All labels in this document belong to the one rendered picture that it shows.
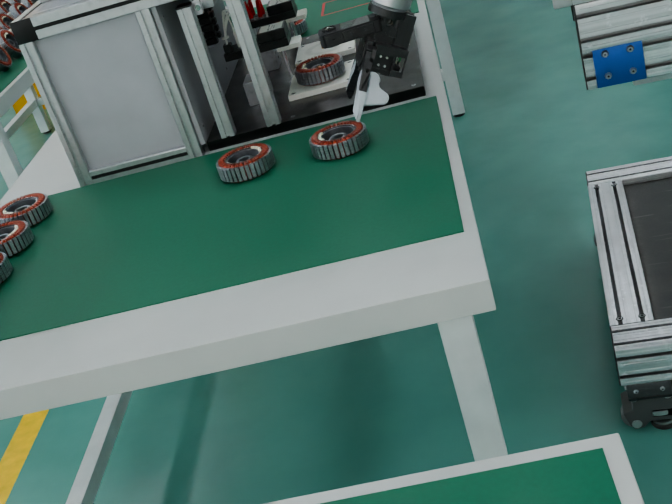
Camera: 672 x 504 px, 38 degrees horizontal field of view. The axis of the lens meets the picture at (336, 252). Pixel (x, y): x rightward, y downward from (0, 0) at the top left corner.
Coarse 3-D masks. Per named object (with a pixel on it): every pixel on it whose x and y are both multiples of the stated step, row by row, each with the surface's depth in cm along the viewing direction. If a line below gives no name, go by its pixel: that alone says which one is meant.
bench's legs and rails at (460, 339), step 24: (456, 336) 138; (456, 360) 140; (480, 360) 139; (456, 384) 142; (480, 384) 141; (120, 408) 234; (480, 408) 143; (96, 432) 225; (480, 432) 146; (96, 456) 216; (480, 456) 148; (96, 480) 212
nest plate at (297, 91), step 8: (344, 64) 222; (352, 64) 220; (344, 72) 216; (296, 80) 221; (336, 80) 213; (344, 80) 211; (296, 88) 216; (304, 88) 214; (312, 88) 213; (320, 88) 211; (328, 88) 211; (336, 88) 211; (288, 96) 212; (296, 96) 212; (304, 96) 212
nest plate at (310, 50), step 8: (352, 40) 238; (304, 48) 244; (312, 48) 241; (320, 48) 239; (328, 48) 237; (336, 48) 235; (344, 48) 233; (352, 48) 232; (296, 56) 239; (304, 56) 237; (312, 56) 235; (296, 64) 234
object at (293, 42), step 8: (272, 24) 215; (280, 24) 213; (264, 32) 210; (272, 32) 210; (280, 32) 210; (288, 32) 214; (256, 40) 216; (264, 40) 211; (272, 40) 211; (280, 40) 211; (288, 40) 211; (296, 40) 213; (264, 48) 212; (272, 48) 212; (280, 48) 212; (288, 48) 212; (224, 56) 213; (232, 56) 213; (240, 56) 212
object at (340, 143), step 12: (324, 132) 186; (336, 132) 187; (348, 132) 186; (360, 132) 180; (312, 144) 182; (324, 144) 180; (336, 144) 179; (348, 144) 179; (360, 144) 180; (324, 156) 181; (336, 156) 180
